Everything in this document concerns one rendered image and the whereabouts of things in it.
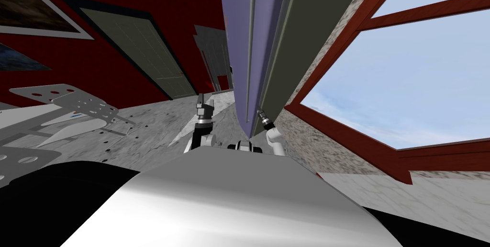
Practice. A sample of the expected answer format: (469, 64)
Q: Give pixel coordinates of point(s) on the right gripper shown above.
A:
(265, 120)

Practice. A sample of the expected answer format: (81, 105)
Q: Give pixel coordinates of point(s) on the grey perforated metal chair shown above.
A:
(23, 161)
(82, 103)

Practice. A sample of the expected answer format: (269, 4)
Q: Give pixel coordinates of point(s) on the dark blue picture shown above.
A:
(15, 61)

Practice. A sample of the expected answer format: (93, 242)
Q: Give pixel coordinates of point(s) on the red framed window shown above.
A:
(402, 78)

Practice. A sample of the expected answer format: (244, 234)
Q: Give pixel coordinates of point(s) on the grey framed dark picture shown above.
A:
(26, 9)

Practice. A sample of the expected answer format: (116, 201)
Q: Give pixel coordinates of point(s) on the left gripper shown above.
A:
(204, 115)

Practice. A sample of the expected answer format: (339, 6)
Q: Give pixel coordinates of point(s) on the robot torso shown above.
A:
(229, 201)

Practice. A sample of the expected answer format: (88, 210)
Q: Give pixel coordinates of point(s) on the olive grey door leaf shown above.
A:
(317, 28)

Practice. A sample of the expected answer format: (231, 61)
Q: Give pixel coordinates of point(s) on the grey cabinet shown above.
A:
(216, 53)

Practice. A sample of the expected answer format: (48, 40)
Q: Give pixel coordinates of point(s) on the grey green panelled door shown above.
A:
(149, 55)

